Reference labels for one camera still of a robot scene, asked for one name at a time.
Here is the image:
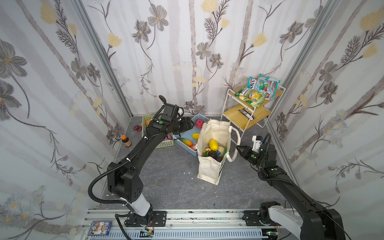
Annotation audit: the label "yellow mango toy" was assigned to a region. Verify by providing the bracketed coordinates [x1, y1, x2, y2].
[192, 133, 200, 140]
[209, 139, 219, 152]

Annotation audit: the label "cream canvas tote bag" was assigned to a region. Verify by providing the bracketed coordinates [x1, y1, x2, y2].
[196, 120, 241, 186]

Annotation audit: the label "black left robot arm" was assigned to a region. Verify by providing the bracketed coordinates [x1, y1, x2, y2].
[88, 117, 195, 217]

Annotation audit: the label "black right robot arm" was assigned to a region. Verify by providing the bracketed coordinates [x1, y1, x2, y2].
[236, 144, 347, 240]

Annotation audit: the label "green yellow snack bag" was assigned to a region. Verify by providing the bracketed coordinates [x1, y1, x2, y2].
[235, 87, 266, 107]

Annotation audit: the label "green white snack bag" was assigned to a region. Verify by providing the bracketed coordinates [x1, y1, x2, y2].
[247, 77, 258, 90]

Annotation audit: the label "teal pink snack bag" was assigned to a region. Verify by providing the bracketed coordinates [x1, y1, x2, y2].
[255, 74, 280, 100]

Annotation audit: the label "blue plastic basket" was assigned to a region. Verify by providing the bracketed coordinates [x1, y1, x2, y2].
[174, 114, 210, 157]

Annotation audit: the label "green plastic basket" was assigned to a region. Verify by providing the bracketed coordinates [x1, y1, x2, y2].
[142, 114, 175, 149]

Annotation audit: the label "brown candy bar wrapper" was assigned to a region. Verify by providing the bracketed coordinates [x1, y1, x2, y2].
[239, 109, 254, 121]

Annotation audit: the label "brown glass bottle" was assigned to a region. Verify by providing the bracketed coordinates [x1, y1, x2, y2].
[121, 135, 132, 147]

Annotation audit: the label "blue card box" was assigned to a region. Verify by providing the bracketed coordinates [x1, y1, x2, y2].
[88, 221, 112, 236]

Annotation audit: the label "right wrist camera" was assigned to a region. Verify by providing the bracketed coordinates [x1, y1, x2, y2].
[252, 134, 273, 157]

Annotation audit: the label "white wire wooden shelf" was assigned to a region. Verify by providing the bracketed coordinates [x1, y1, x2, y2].
[221, 85, 286, 133]

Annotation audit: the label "red handled scissors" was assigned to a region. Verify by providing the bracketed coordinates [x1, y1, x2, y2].
[134, 125, 143, 132]

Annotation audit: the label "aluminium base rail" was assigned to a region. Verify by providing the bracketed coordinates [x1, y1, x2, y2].
[77, 209, 298, 240]

